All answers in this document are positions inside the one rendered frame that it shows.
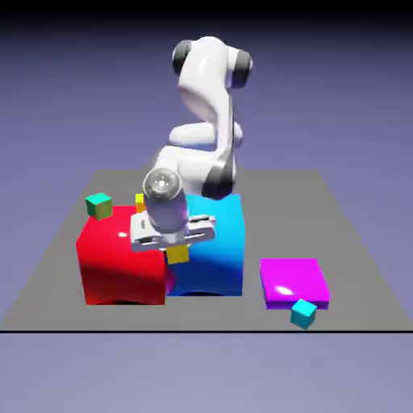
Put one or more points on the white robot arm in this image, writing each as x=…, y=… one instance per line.
x=206, y=84

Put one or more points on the small cyan cube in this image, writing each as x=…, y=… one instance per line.
x=302, y=313

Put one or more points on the small yellow cube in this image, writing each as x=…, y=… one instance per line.
x=139, y=202
x=178, y=254

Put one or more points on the large blue box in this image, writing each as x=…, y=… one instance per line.
x=213, y=258

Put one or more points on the small green cube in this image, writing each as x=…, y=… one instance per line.
x=98, y=206

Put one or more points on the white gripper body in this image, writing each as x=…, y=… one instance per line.
x=203, y=233

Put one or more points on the large red box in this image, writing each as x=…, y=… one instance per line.
x=119, y=267

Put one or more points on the large magenta box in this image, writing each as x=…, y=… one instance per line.
x=293, y=280

